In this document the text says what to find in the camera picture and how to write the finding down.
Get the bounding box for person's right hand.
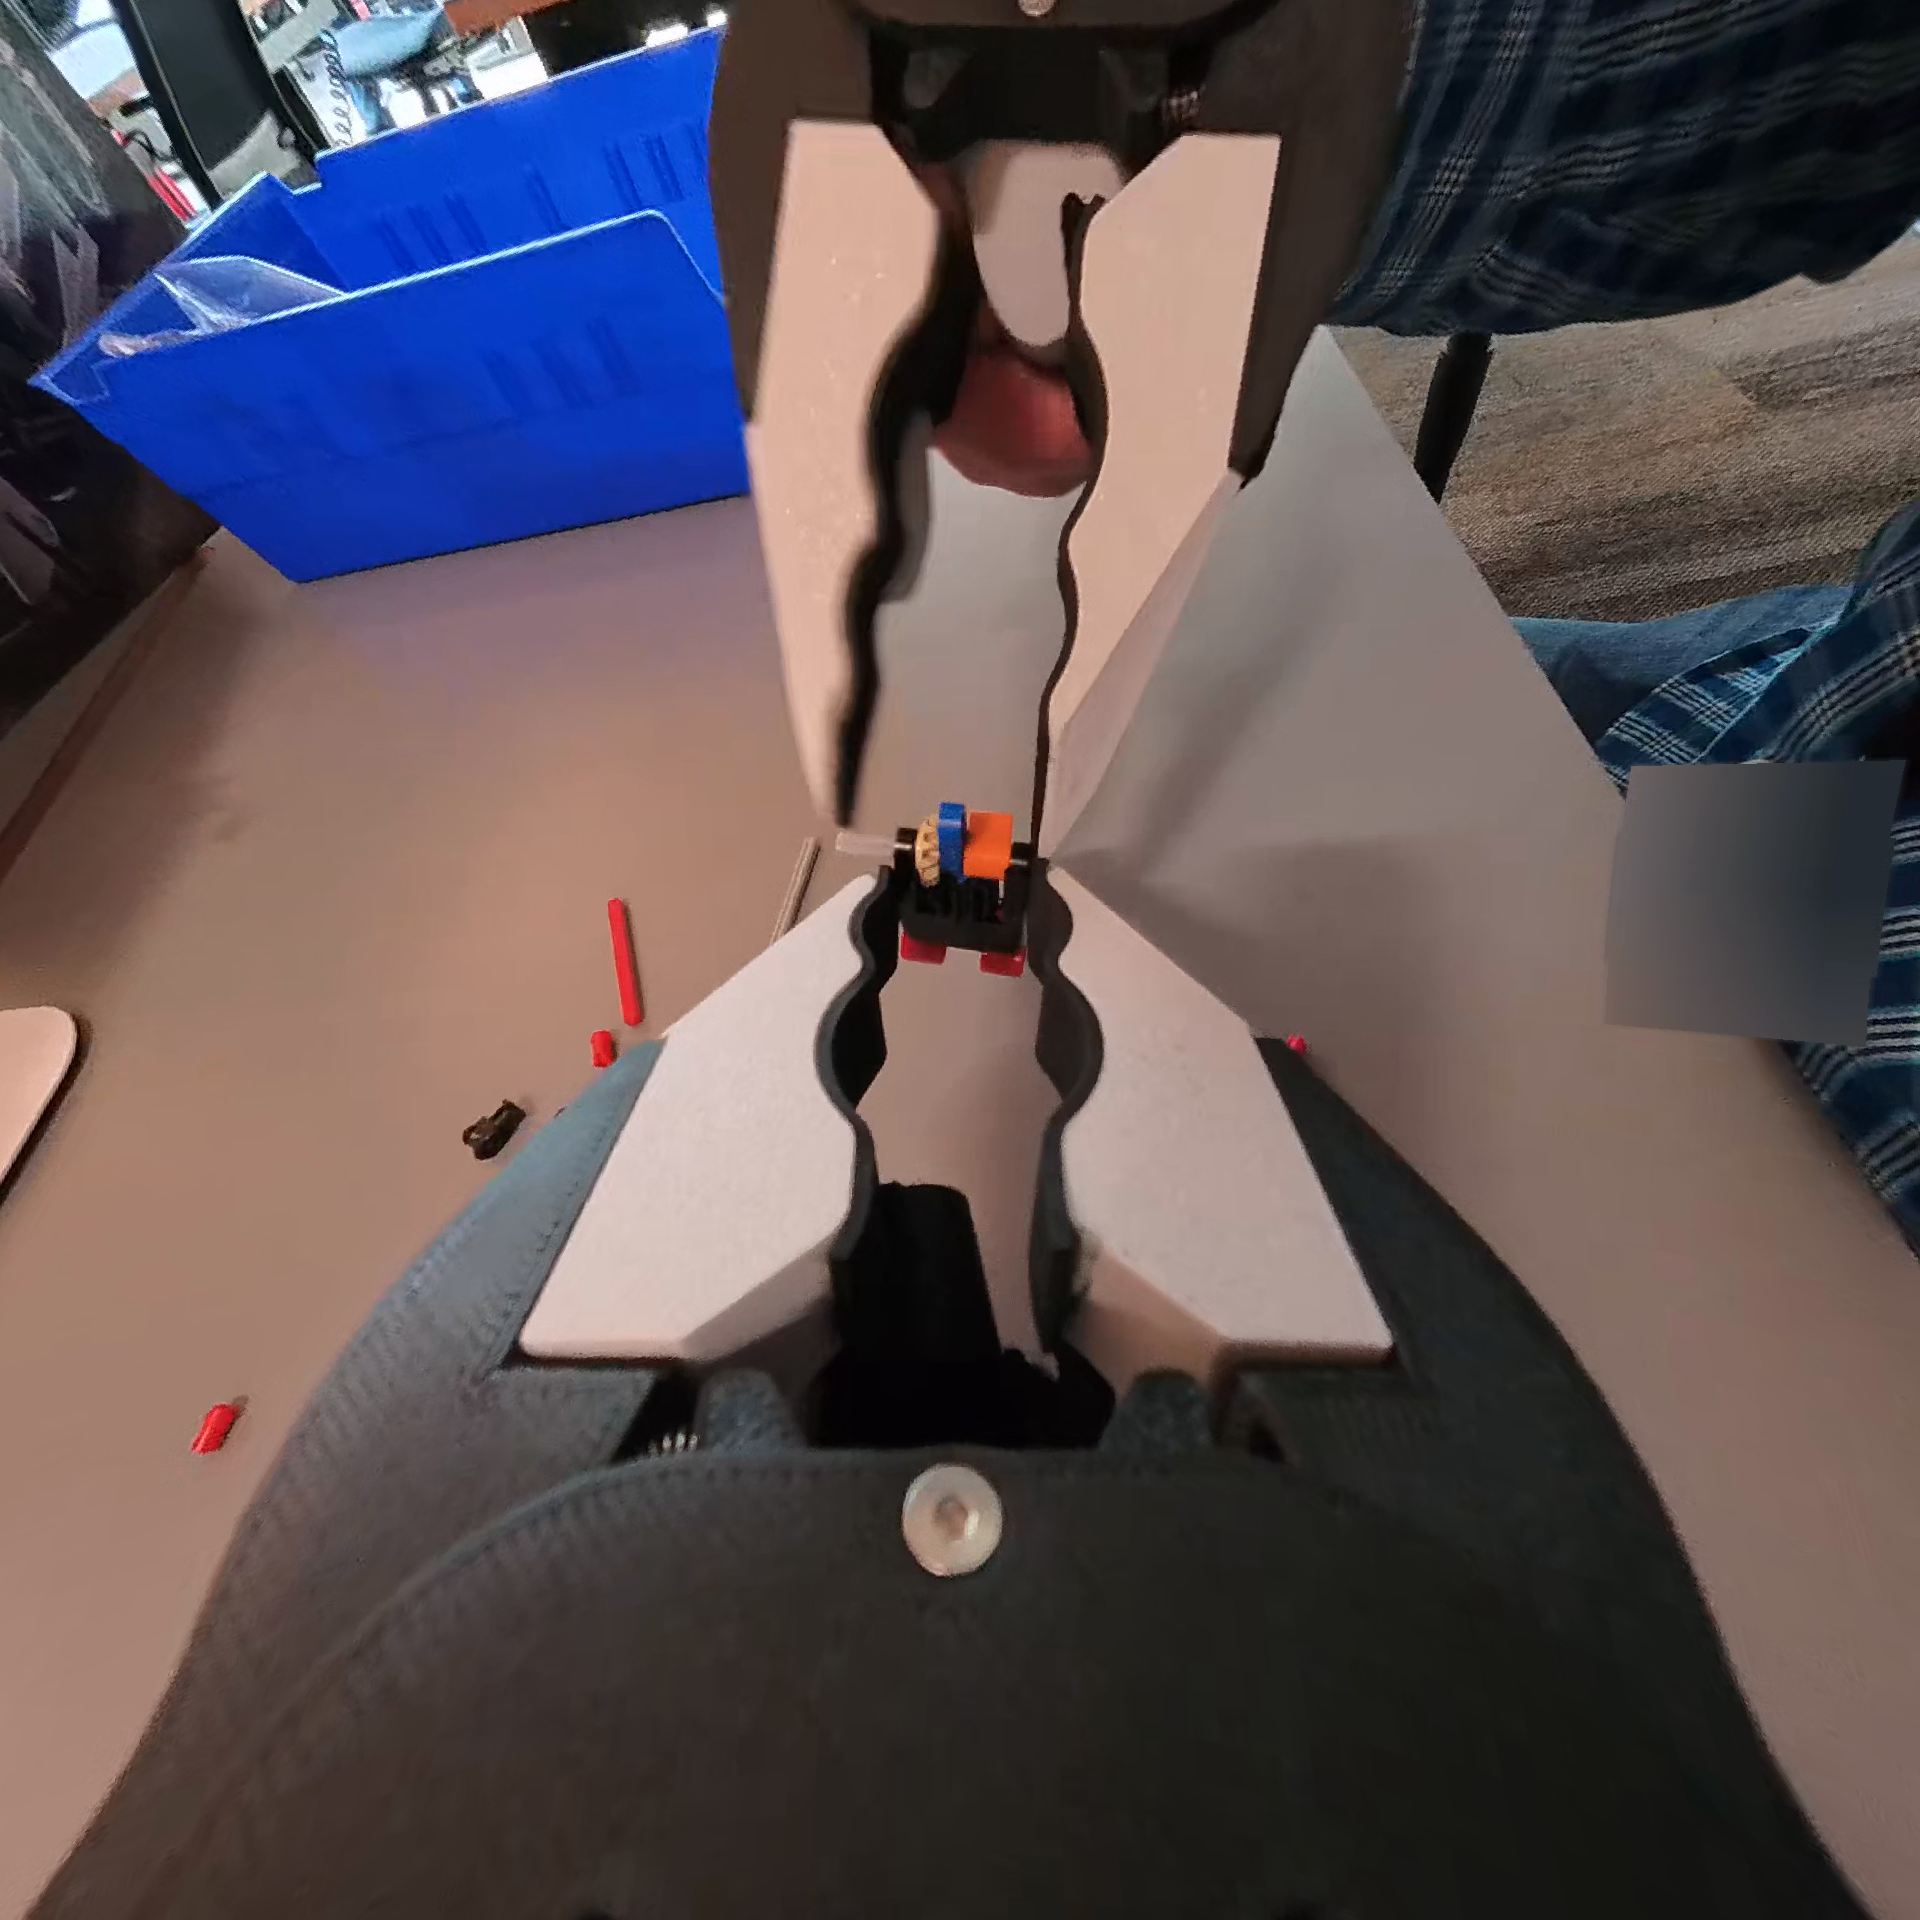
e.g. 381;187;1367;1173
940;335;1100;498

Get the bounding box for person's right forearm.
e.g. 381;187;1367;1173
1325;0;1920;343

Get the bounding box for black lego set box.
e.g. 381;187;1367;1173
0;23;223;740

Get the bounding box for blue plastic bin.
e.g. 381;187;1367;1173
29;26;755;589

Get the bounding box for black table leg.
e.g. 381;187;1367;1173
1417;329;1497;505

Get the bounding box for person's plaid shirt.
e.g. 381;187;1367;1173
1589;508;1920;1254

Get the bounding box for black lego gear assembly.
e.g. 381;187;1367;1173
832;799;1039;981

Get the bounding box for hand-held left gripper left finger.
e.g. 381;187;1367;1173
513;875;898;1390

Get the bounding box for person's blue jeans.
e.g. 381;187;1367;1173
1512;578;1877;752

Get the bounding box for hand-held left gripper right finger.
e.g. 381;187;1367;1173
1029;867;1403;1403

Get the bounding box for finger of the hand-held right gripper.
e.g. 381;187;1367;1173
1029;131;1285;867
746;121;966;822

